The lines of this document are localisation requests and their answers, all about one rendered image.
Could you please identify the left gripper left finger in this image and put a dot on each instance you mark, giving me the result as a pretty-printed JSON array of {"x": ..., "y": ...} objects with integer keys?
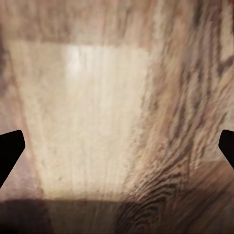
[{"x": 12, "y": 145}]

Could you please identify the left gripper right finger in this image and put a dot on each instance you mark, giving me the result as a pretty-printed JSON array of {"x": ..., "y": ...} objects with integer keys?
[{"x": 226, "y": 145}]

